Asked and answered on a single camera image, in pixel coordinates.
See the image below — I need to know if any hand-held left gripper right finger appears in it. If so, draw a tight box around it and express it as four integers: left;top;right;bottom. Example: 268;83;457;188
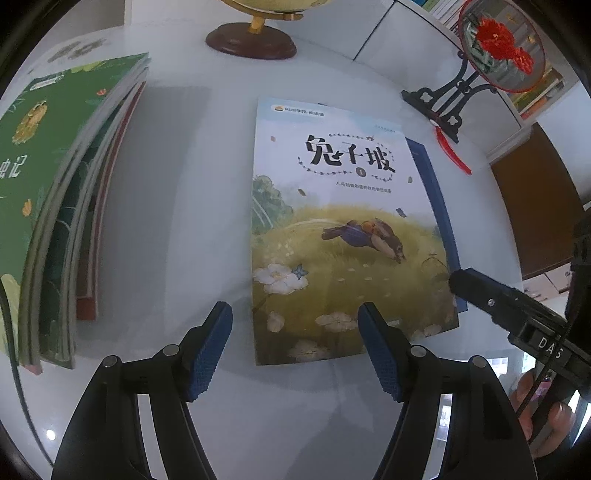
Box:
358;302;536;480

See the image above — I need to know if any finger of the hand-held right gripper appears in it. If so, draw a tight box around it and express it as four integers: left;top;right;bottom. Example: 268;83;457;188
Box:
449;267;533;331
507;286;568;326

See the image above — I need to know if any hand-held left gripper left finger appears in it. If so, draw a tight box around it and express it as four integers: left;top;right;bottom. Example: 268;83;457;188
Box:
52;301;234;480

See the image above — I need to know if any dark blue eagle book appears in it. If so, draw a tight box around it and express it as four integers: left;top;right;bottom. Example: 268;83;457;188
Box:
405;136;468;315

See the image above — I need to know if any yellow meadow rabbit book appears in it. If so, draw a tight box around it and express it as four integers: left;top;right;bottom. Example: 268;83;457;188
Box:
249;96;461;366

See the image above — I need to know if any green yellow insect book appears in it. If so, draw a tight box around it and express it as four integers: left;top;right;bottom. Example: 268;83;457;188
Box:
0;52;152;356

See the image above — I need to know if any row of colourful shelved books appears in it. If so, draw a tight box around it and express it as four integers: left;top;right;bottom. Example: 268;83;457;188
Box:
406;0;566;116

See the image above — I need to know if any person's right hand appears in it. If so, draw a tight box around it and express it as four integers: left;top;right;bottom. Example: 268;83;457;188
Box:
510;373;580;457

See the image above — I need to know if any brown wooden panel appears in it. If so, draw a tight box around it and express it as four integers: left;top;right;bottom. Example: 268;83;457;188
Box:
489;122;589;280

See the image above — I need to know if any red tassel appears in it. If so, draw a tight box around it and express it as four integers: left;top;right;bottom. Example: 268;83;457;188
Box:
431;119;472;176

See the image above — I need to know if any black fan stand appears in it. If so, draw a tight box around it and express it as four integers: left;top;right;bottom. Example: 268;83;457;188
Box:
401;51;499;144

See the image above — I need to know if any white bookcase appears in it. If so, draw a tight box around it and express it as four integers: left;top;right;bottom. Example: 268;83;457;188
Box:
124;0;566;121

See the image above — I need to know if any yellow desk globe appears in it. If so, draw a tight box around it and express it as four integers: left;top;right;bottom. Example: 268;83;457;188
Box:
205;0;298;60

